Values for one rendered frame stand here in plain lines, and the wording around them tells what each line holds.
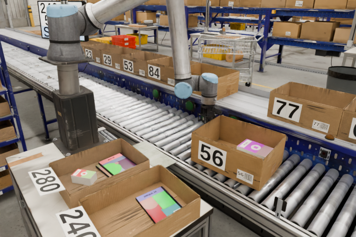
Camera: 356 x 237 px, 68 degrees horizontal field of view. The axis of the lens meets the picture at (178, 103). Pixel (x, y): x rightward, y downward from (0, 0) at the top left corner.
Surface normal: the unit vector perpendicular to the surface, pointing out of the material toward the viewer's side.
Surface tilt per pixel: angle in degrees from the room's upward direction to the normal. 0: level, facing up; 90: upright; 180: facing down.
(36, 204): 0
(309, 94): 89
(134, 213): 2
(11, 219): 0
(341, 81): 94
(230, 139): 89
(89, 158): 89
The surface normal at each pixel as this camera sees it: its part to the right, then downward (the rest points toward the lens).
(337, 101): -0.71, 0.26
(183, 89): -0.19, 0.39
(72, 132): 0.66, 0.28
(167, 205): 0.00, -0.93
